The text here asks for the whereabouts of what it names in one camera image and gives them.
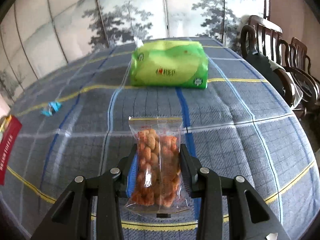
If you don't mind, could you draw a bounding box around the orange snack bag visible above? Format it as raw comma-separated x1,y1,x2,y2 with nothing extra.
126,116,189,216

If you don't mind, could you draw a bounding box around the small blue candy packet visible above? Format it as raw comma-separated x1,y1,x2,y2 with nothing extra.
41,101,61,116

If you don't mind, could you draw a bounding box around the red toffee tin box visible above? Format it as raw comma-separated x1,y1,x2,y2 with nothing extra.
0,115,22,186

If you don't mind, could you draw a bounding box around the green tissue pack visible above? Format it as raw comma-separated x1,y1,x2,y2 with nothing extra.
130,37,209,89

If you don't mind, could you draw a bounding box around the dark wooden chair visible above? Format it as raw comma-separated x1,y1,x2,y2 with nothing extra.
290,37,319,85
240,15,319,118

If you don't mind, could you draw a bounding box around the landscape painted folding screen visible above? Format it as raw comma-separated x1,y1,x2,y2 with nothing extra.
1,0,270,105

